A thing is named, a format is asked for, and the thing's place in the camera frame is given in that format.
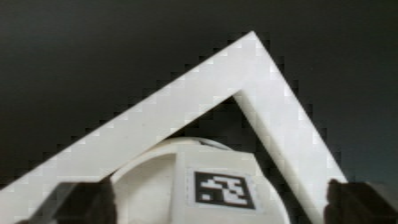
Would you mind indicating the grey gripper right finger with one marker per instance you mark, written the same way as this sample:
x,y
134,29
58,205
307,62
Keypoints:
x,y
358,206

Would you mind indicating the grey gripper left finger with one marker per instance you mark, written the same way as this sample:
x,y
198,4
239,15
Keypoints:
x,y
81,204

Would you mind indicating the white round stool seat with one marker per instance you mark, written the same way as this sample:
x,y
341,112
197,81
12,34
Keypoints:
x,y
143,181

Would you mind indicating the white stool leg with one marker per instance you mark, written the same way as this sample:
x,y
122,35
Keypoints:
x,y
223,193

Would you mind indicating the white front rail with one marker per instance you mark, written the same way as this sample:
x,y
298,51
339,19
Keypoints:
x,y
138,129

